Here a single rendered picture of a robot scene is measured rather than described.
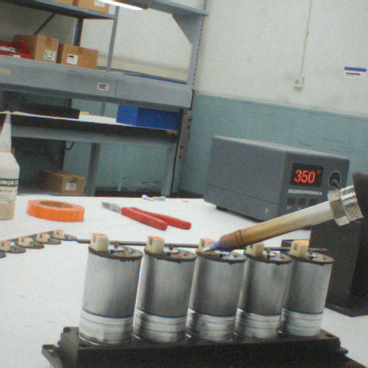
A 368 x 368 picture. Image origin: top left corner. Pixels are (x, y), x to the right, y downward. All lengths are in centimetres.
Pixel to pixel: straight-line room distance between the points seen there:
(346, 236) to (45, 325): 24
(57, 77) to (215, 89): 356
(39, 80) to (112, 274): 276
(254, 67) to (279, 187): 543
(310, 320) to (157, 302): 9
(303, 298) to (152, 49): 598
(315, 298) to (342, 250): 17
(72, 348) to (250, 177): 62
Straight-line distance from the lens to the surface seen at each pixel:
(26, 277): 51
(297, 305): 39
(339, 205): 32
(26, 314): 43
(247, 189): 92
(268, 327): 37
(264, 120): 615
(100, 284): 33
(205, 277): 35
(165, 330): 34
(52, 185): 542
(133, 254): 33
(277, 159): 89
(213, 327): 36
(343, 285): 55
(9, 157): 71
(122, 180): 627
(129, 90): 337
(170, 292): 34
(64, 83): 314
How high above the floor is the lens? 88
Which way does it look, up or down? 6 degrees down
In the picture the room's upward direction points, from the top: 8 degrees clockwise
